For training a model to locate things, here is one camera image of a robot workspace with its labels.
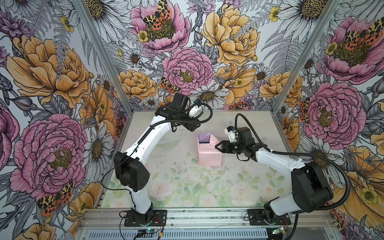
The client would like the purple wrapping paper sheet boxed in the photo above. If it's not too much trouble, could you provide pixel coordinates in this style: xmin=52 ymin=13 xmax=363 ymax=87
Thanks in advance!
xmin=198 ymin=133 xmax=223 ymax=167

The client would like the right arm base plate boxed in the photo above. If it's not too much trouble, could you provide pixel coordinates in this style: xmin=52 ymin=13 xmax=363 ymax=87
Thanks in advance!
xmin=245 ymin=209 xmax=292 ymax=226

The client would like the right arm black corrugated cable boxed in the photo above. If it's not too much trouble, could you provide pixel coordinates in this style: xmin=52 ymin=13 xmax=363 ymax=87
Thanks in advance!
xmin=234 ymin=113 xmax=351 ymax=211

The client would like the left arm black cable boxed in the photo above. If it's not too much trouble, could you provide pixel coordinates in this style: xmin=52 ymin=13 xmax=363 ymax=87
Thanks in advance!
xmin=100 ymin=102 xmax=214 ymax=211

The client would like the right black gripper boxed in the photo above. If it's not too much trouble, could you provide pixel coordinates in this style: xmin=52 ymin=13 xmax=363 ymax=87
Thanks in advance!
xmin=215 ymin=140 xmax=246 ymax=155

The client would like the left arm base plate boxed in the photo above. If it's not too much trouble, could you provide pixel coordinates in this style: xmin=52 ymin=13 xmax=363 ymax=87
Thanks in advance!
xmin=124 ymin=209 xmax=168 ymax=227

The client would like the white slotted cable duct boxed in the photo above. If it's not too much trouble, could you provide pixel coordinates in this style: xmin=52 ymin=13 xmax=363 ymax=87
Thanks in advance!
xmin=83 ymin=228 xmax=268 ymax=240

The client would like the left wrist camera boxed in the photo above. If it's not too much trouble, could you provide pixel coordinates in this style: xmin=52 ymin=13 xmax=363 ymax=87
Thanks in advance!
xmin=172 ymin=93 xmax=203 ymax=119

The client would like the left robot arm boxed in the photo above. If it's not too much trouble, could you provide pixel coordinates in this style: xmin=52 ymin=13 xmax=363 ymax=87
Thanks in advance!
xmin=113 ymin=103 xmax=208 ymax=227

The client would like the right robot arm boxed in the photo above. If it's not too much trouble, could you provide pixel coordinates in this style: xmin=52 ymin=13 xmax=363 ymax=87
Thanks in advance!
xmin=215 ymin=141 xmax=334 ymax=224

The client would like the aluminium front rail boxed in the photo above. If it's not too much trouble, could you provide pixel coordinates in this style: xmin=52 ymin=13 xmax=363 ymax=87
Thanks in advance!
xmin=79 ymin=208 xmax=334 ymax=230

